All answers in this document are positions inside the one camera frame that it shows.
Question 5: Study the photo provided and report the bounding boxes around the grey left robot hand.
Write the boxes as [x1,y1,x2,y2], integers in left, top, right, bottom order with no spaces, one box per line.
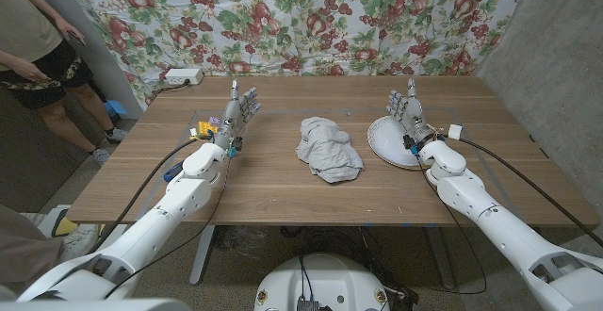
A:
[212,79,263,152]

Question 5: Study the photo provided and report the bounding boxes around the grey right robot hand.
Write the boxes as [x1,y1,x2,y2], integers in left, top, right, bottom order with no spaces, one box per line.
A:
[385,77,437,150]

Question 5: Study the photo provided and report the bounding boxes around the grey shirt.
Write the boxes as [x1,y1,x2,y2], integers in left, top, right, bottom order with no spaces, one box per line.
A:
[295,116,366,185]

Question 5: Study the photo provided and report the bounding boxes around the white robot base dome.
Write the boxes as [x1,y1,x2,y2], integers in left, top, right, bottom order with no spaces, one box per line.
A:
[253,253,391,311]

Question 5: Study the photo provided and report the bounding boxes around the white paper plate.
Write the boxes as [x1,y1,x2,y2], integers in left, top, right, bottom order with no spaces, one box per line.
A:
[367,115,437,171]

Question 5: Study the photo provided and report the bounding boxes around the person in beige shirt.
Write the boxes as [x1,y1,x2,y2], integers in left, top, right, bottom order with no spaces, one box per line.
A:
[0,0,128,166]

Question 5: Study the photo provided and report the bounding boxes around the yellow toy block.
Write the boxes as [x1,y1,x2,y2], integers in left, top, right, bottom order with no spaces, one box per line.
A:
[197,121,219,139]

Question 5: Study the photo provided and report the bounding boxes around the white power strip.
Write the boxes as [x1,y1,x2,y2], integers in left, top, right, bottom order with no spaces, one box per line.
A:
[164,68,205,87]

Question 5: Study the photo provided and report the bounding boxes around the floral fruit print backdrop cloth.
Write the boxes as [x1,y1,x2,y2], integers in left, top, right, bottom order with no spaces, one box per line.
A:
[56,0,531,107]

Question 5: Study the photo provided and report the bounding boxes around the blue floor object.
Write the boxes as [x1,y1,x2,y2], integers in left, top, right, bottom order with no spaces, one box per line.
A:
[104,99,128,122]

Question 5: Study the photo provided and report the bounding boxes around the grey table leg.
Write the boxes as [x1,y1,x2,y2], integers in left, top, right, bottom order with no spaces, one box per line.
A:
[188,224,217,286]
[426,226,457,289]

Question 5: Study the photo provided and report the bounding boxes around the white yellow floor object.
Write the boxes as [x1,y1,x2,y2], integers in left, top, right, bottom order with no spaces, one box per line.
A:
[36,204,80,239]

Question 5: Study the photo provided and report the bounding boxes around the white robot chest edge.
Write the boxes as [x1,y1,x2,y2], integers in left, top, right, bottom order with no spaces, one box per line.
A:
[0,297,192,311]

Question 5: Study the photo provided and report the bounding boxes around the person in brown trousers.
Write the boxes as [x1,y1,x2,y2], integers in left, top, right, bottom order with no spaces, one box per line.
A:
[0,203,103,293]

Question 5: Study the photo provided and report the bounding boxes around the black power strip cable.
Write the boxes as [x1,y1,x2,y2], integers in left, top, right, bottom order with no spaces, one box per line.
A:
[149,78,192,100]

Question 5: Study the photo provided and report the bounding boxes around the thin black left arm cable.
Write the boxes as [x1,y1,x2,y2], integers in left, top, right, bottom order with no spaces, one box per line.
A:
[103,153,235,300]

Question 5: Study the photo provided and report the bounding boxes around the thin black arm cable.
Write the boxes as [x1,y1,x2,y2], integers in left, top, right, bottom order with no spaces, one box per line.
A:
[103,153,235,300]
[414,153,488,296]

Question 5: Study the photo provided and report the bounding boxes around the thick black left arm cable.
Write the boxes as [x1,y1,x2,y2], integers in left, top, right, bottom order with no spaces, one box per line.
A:
[87,137,211,254]

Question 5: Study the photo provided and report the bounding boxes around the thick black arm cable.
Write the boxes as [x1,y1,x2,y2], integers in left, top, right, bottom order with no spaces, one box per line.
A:
[87,137,211,254]
[457,136,603,249]

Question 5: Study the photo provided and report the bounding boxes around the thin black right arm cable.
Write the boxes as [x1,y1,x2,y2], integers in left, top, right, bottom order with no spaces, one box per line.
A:
[414,153,488,296]

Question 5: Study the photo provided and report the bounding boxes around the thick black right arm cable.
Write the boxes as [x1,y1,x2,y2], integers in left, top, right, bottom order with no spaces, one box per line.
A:
[457,136,603,249]

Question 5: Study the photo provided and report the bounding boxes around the black floor cable bundle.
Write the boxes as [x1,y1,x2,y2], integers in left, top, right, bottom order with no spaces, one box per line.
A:
[280,225,420,310]

